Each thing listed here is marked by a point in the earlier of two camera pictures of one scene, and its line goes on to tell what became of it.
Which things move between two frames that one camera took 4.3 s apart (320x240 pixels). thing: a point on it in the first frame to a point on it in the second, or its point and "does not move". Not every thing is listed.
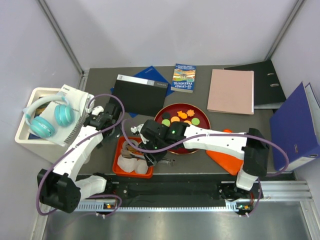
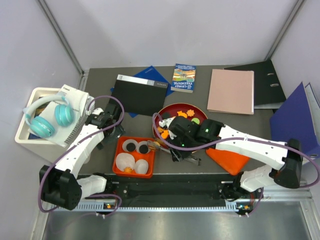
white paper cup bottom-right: (142, 167) does not move
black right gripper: (151, 157) to (176, 155)
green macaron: (195, 121) does not move
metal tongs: (161, 160) to (156, 145)
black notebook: (140, 96) does not move
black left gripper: (118, 131) does not move
